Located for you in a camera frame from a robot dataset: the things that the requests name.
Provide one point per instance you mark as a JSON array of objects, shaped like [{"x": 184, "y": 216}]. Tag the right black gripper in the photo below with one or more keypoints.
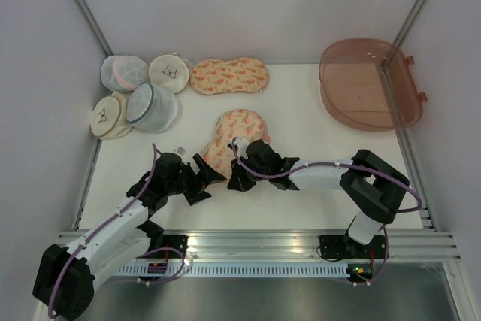
[{"x": 238, "y": 182}]

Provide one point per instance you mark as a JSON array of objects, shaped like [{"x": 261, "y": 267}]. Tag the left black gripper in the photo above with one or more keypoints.
[{"x": 208, "y": 177}]

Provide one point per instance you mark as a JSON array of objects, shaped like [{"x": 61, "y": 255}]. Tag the floral mesh laundry bag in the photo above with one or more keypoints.
[{"x": 241, "y": 123}]

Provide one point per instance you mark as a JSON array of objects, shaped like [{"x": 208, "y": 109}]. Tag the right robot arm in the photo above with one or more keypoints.
[{"x": 374, "y": 186}]

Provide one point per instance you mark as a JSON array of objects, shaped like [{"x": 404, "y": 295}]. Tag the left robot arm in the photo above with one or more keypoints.
[{"x": 68, "y": 276}]

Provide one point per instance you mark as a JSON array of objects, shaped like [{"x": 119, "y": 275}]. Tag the white mesh bag blue trim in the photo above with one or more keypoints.
[{"x": 151, "y": 108}]

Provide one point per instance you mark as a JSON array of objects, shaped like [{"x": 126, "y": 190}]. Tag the beige round bag front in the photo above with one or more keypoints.
[{"x": 108, "y": 120}]

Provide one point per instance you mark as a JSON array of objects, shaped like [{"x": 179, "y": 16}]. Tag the beige round bag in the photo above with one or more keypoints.
[
  {"x": 170, "y": 71},
  {"x": 108, "y": 120}
]

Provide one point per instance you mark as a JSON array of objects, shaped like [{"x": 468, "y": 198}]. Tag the beige round bag rear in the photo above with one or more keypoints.
[{"x": 170, "y": 71}]

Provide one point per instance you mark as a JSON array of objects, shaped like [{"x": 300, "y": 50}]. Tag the white mesh bag pink trim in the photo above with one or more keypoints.
[{"x": 123, "y": 73}]

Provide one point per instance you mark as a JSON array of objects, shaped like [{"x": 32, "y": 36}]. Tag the pink transparent plastic basket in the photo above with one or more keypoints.
[{"x": 367, "y": 84}]

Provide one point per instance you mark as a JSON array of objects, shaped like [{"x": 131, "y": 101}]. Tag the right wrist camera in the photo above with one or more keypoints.
[{"x": 239, "y": 146}]

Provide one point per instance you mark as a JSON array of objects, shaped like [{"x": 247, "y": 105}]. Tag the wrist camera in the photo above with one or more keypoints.
[
  {"x": 180, "y": 151},
  {"x": 239, "y": 146}
]

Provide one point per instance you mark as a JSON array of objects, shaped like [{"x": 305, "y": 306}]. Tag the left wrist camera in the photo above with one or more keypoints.
[{"x": 180, "y": 151}]

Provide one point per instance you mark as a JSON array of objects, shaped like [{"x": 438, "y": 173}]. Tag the white slotted cable duct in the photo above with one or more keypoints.
[{"x": 236, "y": 269}]

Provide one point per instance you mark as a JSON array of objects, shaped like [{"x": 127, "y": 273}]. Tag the left aluminium frame post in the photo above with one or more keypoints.
[{"x": 94, "y": 27}]

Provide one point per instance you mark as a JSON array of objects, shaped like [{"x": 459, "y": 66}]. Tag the aluminium frame post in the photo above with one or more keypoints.
[
  {"x": 421, "y": 1},
  {"x": 94, "y": 27}
]

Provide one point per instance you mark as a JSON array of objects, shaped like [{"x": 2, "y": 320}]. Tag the right aluminium frame post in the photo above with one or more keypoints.
[{"x": 421, "y": 1}]

